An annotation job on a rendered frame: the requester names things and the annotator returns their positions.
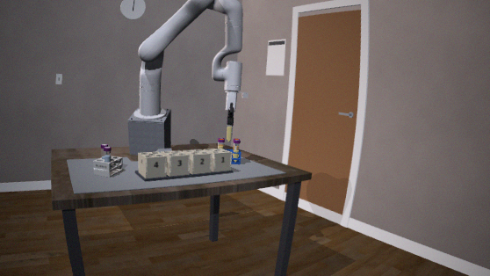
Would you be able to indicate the grey bench mat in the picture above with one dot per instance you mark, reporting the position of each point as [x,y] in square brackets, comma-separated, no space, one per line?
[83,180]

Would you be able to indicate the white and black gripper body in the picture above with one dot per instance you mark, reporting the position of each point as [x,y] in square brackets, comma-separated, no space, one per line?
[231,98]

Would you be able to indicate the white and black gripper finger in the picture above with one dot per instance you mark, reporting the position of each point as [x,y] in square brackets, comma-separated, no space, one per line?
[230,118]

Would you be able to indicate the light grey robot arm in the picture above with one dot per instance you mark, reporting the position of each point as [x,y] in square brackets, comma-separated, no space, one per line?
[151,52]

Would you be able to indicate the white tube rack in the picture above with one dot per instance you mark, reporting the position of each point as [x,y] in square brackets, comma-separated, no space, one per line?
[103,169]

